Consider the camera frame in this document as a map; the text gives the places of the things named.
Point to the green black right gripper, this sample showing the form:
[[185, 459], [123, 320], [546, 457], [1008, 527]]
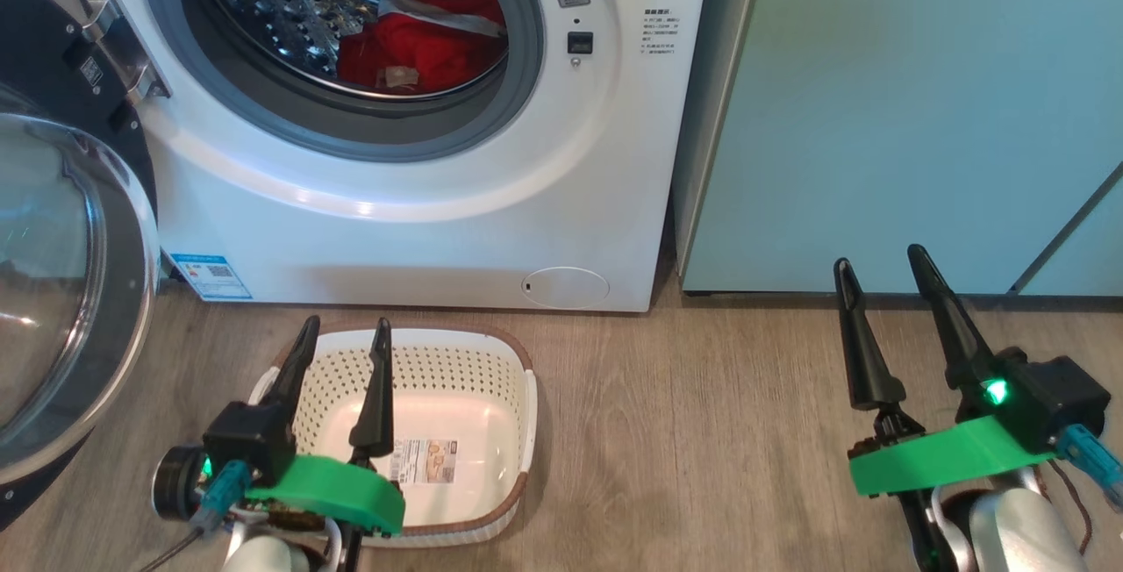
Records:
[[947, 458]]

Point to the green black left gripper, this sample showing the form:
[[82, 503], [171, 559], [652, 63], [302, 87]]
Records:
[[342, 489]]

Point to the black glass washing machine door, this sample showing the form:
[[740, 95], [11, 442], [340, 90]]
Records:
[[53, 291]]

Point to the red white garment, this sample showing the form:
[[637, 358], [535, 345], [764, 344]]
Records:
[[421, 50]]

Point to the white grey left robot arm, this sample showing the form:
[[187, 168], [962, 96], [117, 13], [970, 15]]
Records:
[[272, 554]]

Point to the white perforated laundry basket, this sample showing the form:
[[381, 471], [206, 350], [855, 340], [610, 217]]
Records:
[[456, 432]]

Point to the white washing machine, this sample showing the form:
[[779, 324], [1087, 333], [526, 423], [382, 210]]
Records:
[[439, 230]]

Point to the teal cabinet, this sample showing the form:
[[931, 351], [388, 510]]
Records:
[[877, 116]]

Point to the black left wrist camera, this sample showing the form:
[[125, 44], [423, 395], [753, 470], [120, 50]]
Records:
[[246, 440]]

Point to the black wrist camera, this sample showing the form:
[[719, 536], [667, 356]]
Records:
[[1053, 401], [246, 440]]

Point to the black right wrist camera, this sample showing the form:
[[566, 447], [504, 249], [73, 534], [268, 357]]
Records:
[[1053, 401]]

